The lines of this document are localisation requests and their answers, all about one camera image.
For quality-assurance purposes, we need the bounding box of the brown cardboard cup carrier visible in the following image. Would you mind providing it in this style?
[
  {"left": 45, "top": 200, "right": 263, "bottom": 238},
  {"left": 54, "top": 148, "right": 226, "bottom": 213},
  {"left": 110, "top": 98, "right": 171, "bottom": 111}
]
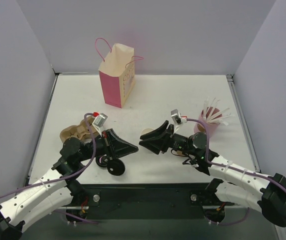
[{"left": 59, "top": 115, "right": 99, "bottom": 143}]

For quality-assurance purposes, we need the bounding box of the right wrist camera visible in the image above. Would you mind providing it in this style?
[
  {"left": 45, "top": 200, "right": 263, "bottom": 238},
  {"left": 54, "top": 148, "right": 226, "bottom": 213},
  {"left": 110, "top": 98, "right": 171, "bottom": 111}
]
[{"left": 170, "top": 109, "right": 187, "bottom": 125}]

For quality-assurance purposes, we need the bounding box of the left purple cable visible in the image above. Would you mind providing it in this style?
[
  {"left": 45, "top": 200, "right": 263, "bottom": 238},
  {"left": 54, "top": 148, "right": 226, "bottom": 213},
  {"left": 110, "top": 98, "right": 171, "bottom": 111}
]
[{"left": 0, "top": 112, "right": 101, "bottom": 203}]

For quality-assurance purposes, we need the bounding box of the pink paper gift bag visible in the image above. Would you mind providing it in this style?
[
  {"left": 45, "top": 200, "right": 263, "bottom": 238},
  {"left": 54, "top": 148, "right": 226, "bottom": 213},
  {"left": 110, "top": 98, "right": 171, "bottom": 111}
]
[{"left": 94, "top": 37, "right": 144, "bottom": 108}]

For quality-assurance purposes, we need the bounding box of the pink straw holder cup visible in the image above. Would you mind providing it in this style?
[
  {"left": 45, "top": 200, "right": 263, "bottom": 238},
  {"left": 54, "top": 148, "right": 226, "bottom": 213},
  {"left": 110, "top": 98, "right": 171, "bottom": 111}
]
[{"left": 193, "top": 107, "right": 220, "bottom": 138}]

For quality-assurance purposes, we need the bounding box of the black plastic cup lid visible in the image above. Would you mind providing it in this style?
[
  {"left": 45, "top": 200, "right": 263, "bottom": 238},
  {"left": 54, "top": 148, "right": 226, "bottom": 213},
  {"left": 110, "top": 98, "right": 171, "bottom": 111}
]
[{"left": 95, "top": 155, "right": 109, "bottom": 168}]

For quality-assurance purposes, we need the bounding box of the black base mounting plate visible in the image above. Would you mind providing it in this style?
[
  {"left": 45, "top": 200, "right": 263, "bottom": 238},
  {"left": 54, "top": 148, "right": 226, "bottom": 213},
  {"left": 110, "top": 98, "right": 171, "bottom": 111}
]
[{"left": 63, "top": 182, "right": 223, "bottom": 222}]

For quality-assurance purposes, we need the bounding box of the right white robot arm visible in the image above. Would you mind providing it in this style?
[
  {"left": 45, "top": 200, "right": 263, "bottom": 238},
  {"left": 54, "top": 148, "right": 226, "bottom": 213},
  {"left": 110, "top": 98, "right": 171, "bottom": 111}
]
[{"left": 139, "top": 121, "right": 286, "bottom": 228}]

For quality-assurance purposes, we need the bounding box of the brown paper cup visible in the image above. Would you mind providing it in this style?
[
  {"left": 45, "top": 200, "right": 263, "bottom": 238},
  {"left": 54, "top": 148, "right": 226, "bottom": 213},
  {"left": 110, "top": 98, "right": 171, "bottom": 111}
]
[
  {"left": 176, "top": 150, "right": 187, "bottom": 157},
  {"left": 141, "top": 128, "right": 154, "bottom": 138}
]

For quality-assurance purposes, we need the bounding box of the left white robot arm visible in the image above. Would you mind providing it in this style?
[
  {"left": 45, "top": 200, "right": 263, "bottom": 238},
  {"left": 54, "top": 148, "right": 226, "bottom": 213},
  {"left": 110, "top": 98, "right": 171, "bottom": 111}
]
[{"left": 0, "top": 129, "right": 139, "bottom": 240}]

